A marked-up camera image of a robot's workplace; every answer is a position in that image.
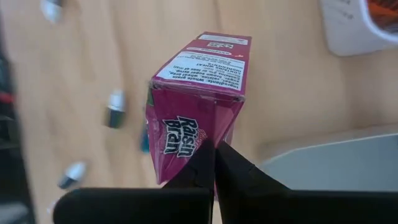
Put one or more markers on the magenta Raisin Bran cereal box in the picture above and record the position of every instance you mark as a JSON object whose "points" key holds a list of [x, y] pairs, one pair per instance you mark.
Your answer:
{"points": [[186, 109]]}

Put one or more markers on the white perforated plastic basket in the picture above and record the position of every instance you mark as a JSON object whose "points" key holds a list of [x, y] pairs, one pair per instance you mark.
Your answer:
{"points": [[342, 31]]}

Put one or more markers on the grey plastic bin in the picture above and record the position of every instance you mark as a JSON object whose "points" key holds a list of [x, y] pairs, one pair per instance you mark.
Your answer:
{"points": [[326, 168]]}

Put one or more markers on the small dark green dropper bottle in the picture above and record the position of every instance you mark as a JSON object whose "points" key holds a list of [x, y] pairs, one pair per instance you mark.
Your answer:
{"points": [[115, 115]]}

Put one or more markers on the small black-labelled dropper bottle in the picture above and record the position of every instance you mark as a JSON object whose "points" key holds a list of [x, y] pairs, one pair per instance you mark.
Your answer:
{"points": [[51, 11]]}

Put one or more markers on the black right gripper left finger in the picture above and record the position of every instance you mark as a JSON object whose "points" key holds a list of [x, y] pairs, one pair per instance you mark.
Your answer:
{"points": [[192, 193]]}

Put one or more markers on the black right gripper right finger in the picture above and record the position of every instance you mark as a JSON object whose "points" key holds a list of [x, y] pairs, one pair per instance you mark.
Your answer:
{"points": [[248, 199]]}

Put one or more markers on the small grey dropper bottle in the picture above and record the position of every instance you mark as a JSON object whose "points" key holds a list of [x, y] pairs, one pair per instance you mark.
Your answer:
{"points": [[73, 174]]}

